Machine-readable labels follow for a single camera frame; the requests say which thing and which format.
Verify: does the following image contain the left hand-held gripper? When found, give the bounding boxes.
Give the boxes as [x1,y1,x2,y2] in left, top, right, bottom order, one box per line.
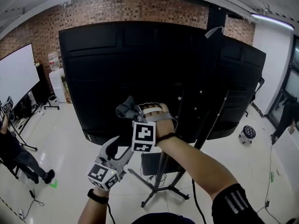
[87,135,135,192]

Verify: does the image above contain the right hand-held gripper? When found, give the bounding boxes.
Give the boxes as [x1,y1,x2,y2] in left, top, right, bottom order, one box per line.
[131,105,179,153]

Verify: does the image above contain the grey cloth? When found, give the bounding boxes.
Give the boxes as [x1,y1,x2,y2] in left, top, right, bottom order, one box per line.
[115,96,142,119]

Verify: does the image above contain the black TV stand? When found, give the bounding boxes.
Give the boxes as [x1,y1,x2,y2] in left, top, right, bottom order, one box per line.
[127,3,234,209]

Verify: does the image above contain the person's right forearm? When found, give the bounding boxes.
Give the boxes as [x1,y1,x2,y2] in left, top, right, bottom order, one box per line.
[155,134,239,204]

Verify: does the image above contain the person's left forearm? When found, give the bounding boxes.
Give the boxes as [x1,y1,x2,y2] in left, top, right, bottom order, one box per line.
[78,188,109,224]

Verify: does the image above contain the person's right hand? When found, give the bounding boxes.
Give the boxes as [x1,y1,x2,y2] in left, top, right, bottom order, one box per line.
[142,102,176,142]

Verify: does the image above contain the black television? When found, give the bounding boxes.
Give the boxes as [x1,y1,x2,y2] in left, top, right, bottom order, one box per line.
[58,21,267,145]

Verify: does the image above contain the person's dark trousers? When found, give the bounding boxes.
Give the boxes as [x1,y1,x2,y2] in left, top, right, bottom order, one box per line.
[131,212,196,224]

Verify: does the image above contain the small white bin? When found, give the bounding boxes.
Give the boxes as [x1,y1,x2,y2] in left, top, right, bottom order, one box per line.
[43,95,60,111]

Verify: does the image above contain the white water dispenser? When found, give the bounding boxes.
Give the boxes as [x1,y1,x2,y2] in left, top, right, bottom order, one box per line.
[48,68,67,104]

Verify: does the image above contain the clear water bottle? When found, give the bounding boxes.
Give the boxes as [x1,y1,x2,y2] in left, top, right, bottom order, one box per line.
[48,51,62,71]

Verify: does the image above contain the grey tape strip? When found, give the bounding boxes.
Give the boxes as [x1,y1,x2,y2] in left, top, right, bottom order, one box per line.
[204,26,224,40]

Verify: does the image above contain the black round stool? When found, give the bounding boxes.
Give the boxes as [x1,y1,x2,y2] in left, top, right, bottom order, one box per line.
[238,125,256,145]

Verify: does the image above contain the white projection screen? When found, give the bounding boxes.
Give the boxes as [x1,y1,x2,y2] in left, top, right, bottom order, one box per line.
[0,43,41,108]

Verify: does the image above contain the black office chair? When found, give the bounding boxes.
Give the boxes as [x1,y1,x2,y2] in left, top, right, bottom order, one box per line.
[244,77,266,117]

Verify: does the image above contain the black t-shirt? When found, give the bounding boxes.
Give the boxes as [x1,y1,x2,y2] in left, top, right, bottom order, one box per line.
[211,183,266,224]

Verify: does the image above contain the white panel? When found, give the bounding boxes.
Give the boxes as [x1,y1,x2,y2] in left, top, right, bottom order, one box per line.
[272,125,299,172]

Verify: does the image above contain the black framed glass door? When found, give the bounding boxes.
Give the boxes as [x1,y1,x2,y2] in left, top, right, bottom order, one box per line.
[263,34,299,128]

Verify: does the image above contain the long ceiling light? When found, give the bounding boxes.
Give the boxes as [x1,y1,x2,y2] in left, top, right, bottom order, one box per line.
[250,13,295,30]

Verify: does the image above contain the thin black wrist strap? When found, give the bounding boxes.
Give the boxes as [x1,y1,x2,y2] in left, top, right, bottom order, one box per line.
[155,132,179,147]

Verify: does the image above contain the tangled black cable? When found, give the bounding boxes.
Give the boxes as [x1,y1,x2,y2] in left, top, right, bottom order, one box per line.
[144,173,167,187]

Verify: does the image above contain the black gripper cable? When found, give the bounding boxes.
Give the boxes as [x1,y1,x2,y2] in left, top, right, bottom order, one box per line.
[191,178,208,224]
[106,202,117,224]

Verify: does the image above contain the black power strip cable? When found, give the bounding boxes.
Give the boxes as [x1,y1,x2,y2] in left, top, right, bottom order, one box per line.
[22,189,45,219]

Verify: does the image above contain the black floor cable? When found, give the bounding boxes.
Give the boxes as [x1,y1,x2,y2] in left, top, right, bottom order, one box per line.
[254,143,275,216]

